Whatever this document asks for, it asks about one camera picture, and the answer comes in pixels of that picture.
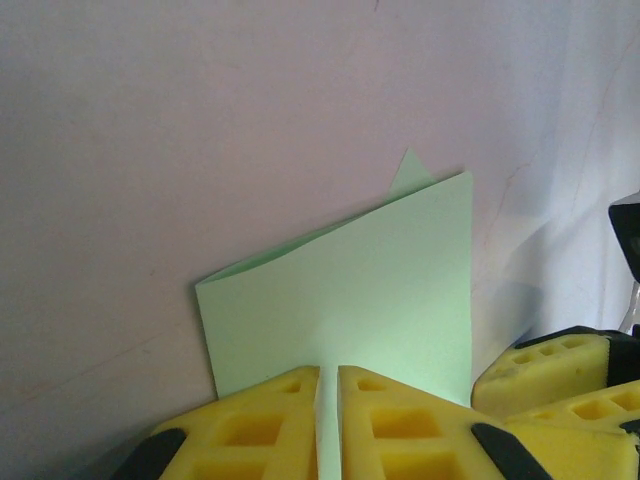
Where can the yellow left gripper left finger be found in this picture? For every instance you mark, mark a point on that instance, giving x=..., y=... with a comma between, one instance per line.
x=250, y=425

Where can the green paper sheet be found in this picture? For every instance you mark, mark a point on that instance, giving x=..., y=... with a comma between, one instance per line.
x=350, y=300

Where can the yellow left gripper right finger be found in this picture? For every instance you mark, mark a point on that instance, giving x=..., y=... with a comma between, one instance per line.
x=400, y=425

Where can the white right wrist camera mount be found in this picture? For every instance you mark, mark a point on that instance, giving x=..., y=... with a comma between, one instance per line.
x=632, y=305

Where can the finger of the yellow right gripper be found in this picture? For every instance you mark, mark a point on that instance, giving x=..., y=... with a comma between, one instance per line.
x=590, y=435
x=550, y=370

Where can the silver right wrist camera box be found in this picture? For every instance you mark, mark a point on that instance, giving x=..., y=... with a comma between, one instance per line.
x=630, y=235

